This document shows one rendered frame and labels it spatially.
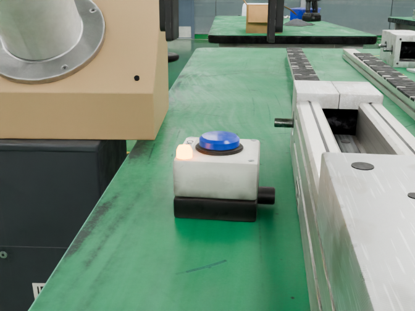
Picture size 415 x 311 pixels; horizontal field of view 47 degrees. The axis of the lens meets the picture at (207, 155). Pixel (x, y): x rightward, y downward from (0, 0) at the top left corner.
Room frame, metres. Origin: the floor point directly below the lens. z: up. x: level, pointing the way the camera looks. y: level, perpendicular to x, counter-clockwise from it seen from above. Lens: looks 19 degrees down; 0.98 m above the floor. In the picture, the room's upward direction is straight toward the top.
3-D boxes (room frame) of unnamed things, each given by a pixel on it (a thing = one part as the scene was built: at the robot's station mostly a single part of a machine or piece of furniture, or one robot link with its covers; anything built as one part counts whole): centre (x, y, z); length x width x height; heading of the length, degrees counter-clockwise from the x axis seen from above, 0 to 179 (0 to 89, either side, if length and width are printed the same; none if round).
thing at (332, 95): (0.60, -0.15, 0.83); 0.12 x 0.09 x 0.10; 83
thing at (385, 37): (1.61, -0.62, 0.83); 0.11 x 0.10 x 0.10; 86
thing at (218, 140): (0.45, -0.01, 0.84); 0.04 x 0.04 x 0.02
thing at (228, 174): (0.45, -0.02, 0.81); 0.10 x 0.08 x 0.06; 83
